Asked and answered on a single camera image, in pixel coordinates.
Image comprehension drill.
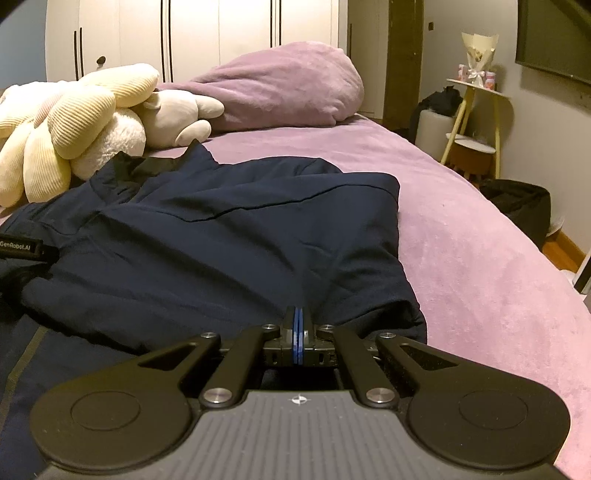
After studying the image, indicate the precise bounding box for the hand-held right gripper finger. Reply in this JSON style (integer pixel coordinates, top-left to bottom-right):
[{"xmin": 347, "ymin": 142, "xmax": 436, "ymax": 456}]
[
  {"xmin": 298, "ymin": 306, "xmax": 459, "ymax": 409},
  {"xmin": 139, "ymin": 306, "xmax": 300, "ymax": 409}
]

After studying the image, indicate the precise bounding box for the navy blue jacket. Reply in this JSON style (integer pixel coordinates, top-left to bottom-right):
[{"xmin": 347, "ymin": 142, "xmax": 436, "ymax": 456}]
[{"xmin": 0, "ymin": 144, "xmax": 428, "ymax": 480}]

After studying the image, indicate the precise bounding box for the cream flower plush cushion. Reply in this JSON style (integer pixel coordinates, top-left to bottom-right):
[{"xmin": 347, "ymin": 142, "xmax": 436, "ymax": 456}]
[{"xmin": 0, "ymin": 63, "xmax": 160, "ymax": 208}]

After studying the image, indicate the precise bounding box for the white fuzzy plush toy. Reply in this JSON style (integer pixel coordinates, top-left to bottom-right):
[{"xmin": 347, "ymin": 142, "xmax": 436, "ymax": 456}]
[{"xmin": 70, "ymin": 108, "xmax": 147, "ymax": 182}]

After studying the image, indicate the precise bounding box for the beige plush toy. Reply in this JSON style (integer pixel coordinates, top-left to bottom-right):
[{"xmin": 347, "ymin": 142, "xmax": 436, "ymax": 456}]
[{"xmin": 142, "ymin": 90, "xmax": 225, "ymax": 149}]

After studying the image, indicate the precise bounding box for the white pouf stool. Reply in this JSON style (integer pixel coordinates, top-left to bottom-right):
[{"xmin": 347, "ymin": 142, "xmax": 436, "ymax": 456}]
[{"xmin": 418, "ymin": 110, "xmax": 462, "ymax": 154}]

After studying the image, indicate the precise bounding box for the black fabric basket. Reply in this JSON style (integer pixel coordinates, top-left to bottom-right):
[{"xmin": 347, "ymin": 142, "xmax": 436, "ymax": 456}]
[{"xmin": 480, "ymin": 179, "xmax": 552, "ymax": 241}]

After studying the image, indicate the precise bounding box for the purple pillow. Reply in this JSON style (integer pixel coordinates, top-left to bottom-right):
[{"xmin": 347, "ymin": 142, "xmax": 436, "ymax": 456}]
[{"xmin": 157, "ymin": 41, "xmax": 365, "ymax": 134}]

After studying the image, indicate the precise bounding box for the round stool with white top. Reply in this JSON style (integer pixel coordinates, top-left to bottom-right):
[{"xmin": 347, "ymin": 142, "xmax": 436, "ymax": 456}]
[{"xmin": 449, "ymin": 138, "xmax": 497, "ymax": 180}]

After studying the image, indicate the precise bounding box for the white wardrobe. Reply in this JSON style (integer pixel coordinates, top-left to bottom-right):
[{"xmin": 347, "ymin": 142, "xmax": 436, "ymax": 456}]
[{"xmin": 45, "ymin": 0, "xmax": 389, "ymax": 120}]

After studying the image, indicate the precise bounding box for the black bag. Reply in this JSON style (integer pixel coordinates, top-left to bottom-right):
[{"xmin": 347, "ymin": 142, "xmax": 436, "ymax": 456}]
[{"xmin": 409, "ymin": 87, "xmax": 464, "ymax": 139}]

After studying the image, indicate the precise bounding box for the yellow side table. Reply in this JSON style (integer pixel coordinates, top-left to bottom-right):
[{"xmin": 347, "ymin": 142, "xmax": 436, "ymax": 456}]
[{"xmin": 438, "ymin": 78, "xmax": 508, "ymax": 180}]

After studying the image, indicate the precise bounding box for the cream wrapped flower bouquet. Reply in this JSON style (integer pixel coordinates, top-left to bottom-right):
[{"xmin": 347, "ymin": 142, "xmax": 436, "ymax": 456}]
[{"xmin": 461, "ymin": 32, "xmax": 499, "ymax": 86}]

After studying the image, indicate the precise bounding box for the dark wooden door frame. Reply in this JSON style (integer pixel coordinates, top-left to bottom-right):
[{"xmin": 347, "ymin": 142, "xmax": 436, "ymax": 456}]
[{"xmin": 383, "ymin": 0, "xmax": 424, "ymax": 132}]

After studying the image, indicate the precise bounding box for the wall television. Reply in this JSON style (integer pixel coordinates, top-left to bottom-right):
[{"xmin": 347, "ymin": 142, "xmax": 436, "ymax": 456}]
[{"xmin": 515, "ymin": 0, "xmax": 591, "ymax": 80}]

